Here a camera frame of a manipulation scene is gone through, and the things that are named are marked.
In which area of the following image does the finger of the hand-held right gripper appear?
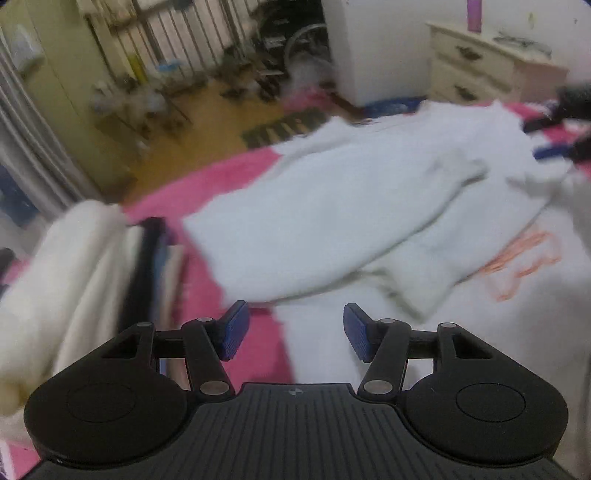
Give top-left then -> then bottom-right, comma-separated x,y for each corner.
533,137 -> 591,163
523,116 -> 568,134

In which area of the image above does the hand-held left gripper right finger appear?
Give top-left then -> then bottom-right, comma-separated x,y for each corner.
343,302 -> 506,402

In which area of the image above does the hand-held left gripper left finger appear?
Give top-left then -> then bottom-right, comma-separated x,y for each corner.
88,300 -> 251,403

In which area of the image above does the white sweatshirt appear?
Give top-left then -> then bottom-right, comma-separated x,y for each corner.
182,99 -> 591,480

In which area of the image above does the stack of folded clothes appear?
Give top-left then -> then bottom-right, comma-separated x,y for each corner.
0,200 -> 185,411

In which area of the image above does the cream nightstand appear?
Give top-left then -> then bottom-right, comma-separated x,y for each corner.
427,21 -> 568,104

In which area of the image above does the pink floral blanket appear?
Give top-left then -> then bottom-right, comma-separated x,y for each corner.
0,90 -> 591,480

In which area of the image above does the green striped doormat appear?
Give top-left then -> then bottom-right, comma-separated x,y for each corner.
241,110 -> 331,149

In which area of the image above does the pink plastic bag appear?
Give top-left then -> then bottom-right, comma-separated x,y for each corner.
286,58 -> 342,112

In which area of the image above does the grey curtain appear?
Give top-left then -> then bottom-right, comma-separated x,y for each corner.
0,41 -> 88,217

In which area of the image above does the black wheelchair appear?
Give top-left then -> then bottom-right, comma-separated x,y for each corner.
252,0 -> 333,100

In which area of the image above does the metal balcony railing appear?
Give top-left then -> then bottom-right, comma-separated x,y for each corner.
83,0 -> 264,79

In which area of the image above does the white plastic bag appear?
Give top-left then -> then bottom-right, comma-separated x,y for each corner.
9,23 -> 44,70

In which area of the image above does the black cable on nightstand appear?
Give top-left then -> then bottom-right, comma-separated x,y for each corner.
494,30 -> 552,54

